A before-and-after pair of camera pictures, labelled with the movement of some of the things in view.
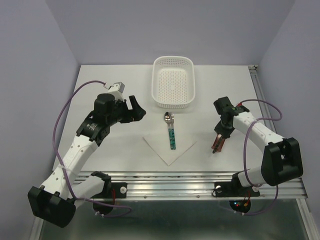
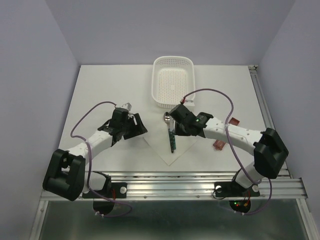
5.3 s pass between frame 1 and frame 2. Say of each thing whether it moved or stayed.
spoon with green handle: stayed
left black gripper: moved
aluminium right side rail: stayed
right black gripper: moved
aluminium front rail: stayed
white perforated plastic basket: stayed
